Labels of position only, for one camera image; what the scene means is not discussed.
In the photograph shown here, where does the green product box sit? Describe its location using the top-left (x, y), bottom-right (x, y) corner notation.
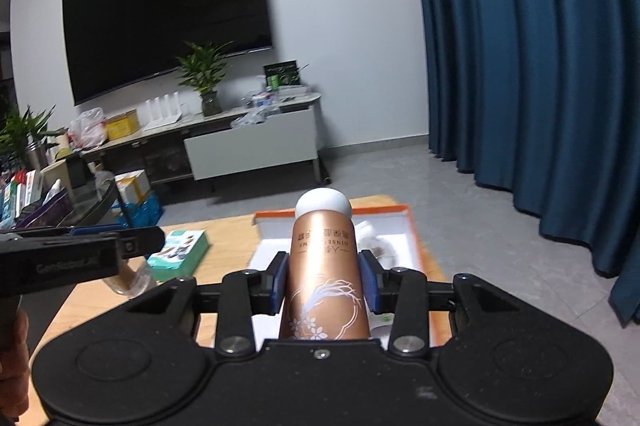
top-left (147, 229), bottom-right (209, 283)

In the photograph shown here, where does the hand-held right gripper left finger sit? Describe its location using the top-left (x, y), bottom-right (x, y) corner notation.
top-left (127, 251), bottom-right (290, 354)

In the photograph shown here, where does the television cabinet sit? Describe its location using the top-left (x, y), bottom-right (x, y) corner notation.
top-left (75, 92), bottom-right (331, 197)

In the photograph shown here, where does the blue bottle pack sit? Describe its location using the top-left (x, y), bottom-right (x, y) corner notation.
top-left (116, 193), bottom-right (164, 228)

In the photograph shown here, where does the clear plastic bag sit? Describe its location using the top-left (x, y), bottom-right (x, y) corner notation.
top-left (230, 112), bottom-right (268, 129)

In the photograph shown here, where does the white red plastic bag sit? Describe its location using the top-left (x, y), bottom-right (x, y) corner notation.
top-left (67, 107), bottom-right (108, 149)

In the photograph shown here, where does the glass coffee table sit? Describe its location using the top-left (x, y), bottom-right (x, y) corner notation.
top-left (0, 166), bottom-right (127, 234)

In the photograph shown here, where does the person's left hand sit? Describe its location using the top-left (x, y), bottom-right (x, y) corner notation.
top-left (0, 310), bottom-right (30, 388)

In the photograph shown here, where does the white router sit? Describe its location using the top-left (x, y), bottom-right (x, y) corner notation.
top-left (145, 92), bottom-right (183, 128)

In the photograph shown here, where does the potted green plant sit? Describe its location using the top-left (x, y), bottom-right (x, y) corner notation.
top-left (176, 40), bottom-right (235, 118)

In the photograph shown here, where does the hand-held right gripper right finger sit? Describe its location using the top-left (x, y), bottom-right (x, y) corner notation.
top-left (356, 250), bottom-right (516, 354)

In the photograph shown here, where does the leafy plant in steel cup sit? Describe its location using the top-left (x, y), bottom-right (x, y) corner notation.
top-left (0, 105), bottom-right (64, 172)

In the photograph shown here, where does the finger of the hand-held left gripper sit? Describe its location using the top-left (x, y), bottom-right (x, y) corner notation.
top-left (115, 226), bottom-right (166, 261)
top-left (0, 226), bottom-right (121, 239)

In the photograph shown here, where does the small clear bottle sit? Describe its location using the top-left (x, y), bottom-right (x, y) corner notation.
top-left (111, 256), bottom-right (153, 298)

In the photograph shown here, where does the black television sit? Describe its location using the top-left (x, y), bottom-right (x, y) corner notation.
top-left (61, 0), bottom-right (274, 107)

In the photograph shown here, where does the blue curtain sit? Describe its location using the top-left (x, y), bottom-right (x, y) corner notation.
top-left (405, 0), bottom-right (640, 327)

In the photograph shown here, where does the purple tissue box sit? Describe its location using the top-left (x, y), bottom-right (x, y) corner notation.
top-left (15, 188), bottom-right (74, 229)

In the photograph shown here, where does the black green box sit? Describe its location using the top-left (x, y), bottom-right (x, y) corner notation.
top-left (263, 61), bottom-right (303, 88)

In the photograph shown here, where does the row of small boxes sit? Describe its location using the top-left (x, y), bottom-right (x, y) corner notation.
top-left (0, 170), bottom-right (46, 229)

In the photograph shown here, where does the white cabinet drawer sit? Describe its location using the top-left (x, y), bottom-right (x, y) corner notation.
top-left (182, 110), bottom-right (321, 182)

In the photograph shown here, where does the copper bottle with white cap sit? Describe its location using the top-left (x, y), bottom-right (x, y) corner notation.
top-left (277, 188), bottom-right (372, 342)

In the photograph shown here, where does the yellow box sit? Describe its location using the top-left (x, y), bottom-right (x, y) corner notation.
top-left (105, 108), bottom-right (138, 141)

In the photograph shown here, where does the white yellow carton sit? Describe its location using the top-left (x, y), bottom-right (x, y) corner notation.
top-left (115, 169), bottom-right (152, 204)

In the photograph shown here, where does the beige box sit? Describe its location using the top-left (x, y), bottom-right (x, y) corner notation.
top-left (40, 155), bottom-right (92, 193)

